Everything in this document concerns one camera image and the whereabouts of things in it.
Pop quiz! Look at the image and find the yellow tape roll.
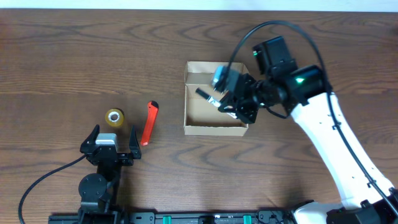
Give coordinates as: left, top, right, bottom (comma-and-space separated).
104, 108, 124, 128

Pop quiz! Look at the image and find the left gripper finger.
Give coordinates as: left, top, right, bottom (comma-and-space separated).
129, 126, 142, 159
81, 124, 100, 147

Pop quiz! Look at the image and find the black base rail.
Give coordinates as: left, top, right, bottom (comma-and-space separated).
48, 210, 296, 224

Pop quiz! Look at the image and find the cardboard box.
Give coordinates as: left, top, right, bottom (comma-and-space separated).
183, 61, 249, 136

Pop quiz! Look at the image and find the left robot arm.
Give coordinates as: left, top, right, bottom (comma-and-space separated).
77, 125, 142, 224

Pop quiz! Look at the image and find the black marker pen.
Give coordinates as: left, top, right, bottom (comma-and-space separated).
195, 88, 238, 119

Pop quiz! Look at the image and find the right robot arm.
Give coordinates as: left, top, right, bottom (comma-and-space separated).
211, 37, 397, 223

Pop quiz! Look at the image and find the orange utility knife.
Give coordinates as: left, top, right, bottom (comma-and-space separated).
141, 101, 159, 146

